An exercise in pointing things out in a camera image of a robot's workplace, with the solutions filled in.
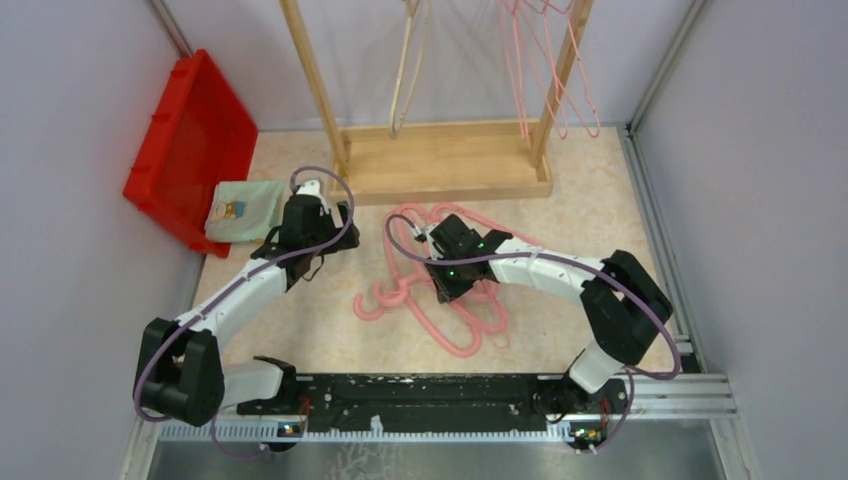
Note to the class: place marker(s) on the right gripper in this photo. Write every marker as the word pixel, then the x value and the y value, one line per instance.
pixel 446 291

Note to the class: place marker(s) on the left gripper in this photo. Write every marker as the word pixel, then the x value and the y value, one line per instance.
pixel 350 240

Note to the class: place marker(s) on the pink wire hanger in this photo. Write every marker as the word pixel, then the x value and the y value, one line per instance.
pixel 484 292
pixel 512 48
pixel 557 91

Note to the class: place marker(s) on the beige plastic hanger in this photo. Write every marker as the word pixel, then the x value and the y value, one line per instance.
pixel 413 48

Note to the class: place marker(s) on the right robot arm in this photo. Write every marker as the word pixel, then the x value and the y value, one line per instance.
pixel 625 308

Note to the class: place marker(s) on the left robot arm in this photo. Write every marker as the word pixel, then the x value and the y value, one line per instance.
pixel 180 373

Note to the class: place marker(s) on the pink plastic hanger outer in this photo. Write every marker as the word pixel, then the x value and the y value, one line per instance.
pixel 428 325

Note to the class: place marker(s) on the pink plastic hanger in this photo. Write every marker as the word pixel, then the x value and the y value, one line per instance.
pixel 394 298
pixel 428 325
pixel 410 209

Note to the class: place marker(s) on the pink plastic hanger inner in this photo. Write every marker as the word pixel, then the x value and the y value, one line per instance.
pixel 410 209

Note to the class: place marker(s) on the wooden hanger rack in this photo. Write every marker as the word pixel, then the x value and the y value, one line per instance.
pixel 428 162

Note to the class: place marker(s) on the folded green cloth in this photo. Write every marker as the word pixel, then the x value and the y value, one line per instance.
pixel 244 211

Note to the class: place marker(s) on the red plastic bin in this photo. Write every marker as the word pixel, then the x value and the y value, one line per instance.
pixel 199 135

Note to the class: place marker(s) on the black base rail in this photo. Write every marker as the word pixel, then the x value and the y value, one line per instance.
pixel 509 407

